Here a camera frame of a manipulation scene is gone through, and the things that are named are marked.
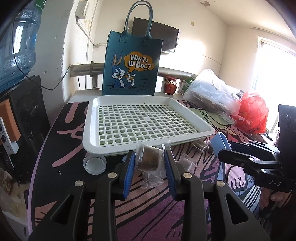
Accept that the clear round dish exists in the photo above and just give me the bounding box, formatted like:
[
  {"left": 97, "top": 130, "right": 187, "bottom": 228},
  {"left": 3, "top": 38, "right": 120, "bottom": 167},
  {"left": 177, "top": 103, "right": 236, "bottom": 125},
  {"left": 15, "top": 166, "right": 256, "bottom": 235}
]
[{"left": 83, "top": 155, "right": 106, "bottom": 175}]

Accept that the brown snack cube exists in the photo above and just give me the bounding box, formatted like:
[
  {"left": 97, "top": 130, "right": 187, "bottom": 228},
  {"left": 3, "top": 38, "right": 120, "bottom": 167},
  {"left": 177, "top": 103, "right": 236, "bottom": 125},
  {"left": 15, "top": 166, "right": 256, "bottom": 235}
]
[{"left": 135, "top": 142, "right": 166, "bottom": 179}]

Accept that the brown snack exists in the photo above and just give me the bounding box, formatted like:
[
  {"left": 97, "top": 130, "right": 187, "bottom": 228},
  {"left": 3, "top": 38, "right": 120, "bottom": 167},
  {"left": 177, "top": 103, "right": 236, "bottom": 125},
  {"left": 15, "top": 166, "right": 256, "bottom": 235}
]
[
  {"left": 177, "top": 153, "right": 197, "bottom": 172},
  {"left": 191, "top": 140, "right": 211, "bottom": 153},
  {"left": 140, "top": 177, "right": 164, "bottom": 189}
]

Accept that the right hand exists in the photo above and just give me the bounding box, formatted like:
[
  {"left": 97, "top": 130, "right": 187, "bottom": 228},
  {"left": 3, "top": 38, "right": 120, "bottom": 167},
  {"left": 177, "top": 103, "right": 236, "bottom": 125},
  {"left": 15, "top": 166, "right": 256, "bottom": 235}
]
[{"left": 259, "top": 188, "right": 291, "bottom": 209}]

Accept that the red plastic bag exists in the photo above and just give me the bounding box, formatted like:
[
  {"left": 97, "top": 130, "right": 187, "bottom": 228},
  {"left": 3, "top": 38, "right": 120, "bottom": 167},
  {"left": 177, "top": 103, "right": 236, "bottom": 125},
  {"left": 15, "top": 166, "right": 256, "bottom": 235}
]
[{"left": 235, "top": 92, "right": 269, "bottom": 133}]

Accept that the cartoon print blanket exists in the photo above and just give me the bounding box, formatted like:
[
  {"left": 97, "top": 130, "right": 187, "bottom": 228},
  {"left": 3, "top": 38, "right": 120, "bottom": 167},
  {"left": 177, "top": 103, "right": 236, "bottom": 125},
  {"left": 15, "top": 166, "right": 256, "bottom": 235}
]
[{"left": 28, "top": 101, "right": 261, "bottom": 240}]

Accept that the white perforated plastic tray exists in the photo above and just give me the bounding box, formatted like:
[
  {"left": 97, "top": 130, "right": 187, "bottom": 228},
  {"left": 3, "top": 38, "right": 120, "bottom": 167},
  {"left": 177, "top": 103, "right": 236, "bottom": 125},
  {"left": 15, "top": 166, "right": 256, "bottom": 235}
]
[{"left": 82, "top": 95, "right": 215, "bottom": 157}]

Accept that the clear plastic bag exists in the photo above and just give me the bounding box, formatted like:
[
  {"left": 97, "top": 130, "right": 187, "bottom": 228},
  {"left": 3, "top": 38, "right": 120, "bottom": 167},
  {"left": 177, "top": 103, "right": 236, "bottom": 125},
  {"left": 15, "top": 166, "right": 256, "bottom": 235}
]
[{"left": 183, "top": 69, "right": 240, "bottom": 116}]

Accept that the green white box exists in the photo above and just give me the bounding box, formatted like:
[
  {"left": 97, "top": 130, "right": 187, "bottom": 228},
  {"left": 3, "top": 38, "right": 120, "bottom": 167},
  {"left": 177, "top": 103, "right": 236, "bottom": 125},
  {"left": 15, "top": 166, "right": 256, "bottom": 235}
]
[{"left": 180, "top": 77, "right": 194, "bottom": 94}]

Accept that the red glass jar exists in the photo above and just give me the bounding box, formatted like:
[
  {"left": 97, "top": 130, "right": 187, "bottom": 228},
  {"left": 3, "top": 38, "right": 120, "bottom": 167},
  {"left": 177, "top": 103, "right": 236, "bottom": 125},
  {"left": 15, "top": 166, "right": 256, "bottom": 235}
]
[{"left": 163, "top": 76, "right": 178, "bottom": 95}]

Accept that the orange white device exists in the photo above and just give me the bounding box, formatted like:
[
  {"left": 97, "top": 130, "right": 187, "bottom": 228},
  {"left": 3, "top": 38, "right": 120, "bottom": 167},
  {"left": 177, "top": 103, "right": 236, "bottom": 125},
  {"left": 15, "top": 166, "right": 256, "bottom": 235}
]
[{"left": 0, "top": 99, "right": 21, "bottom": 155}]

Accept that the blue Bugs Bunny tote bag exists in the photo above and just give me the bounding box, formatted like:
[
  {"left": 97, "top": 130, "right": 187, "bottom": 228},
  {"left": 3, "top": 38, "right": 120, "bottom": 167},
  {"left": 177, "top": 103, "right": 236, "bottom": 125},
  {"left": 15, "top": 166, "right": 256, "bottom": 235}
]
[{"left": 102, "top": 1, "right": 163, "bottom": 95}]

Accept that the black speaker cabinet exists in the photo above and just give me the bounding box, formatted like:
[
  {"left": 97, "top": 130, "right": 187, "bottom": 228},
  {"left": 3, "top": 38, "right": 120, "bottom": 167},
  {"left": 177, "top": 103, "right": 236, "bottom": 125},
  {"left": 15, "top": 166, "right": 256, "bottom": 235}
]
[{"left": 1, "top": 76, "right": 50, "bottom": 183}]

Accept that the blue water jug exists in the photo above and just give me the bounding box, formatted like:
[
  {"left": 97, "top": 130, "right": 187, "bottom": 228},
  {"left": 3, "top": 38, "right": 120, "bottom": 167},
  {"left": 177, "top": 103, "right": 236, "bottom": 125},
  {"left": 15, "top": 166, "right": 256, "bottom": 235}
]
[{"left": 1, "top": 0, "right": 46, "bottom": 92}]

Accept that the metal bed rail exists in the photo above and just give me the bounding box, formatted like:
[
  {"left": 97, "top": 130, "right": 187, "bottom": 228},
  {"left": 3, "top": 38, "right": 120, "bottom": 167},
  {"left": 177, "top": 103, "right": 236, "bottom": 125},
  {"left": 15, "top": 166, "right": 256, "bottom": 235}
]
[{"left": 69, "top": 62, "right": 197, "bottom": 80}]

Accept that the black wall television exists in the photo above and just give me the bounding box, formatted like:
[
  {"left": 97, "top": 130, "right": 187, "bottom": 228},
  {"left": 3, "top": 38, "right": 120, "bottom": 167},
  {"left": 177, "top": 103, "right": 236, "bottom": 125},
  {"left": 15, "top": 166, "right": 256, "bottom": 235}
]
[{"left": 132, "top": 18, "right": 180, "bottom": 53}]

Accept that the black cable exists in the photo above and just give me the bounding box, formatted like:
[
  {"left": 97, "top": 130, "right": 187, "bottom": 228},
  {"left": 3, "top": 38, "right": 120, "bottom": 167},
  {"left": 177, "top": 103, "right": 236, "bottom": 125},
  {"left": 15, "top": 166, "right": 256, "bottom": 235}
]
[{"left": 12, "top": 22, "right": 71, "bottom": 91}]

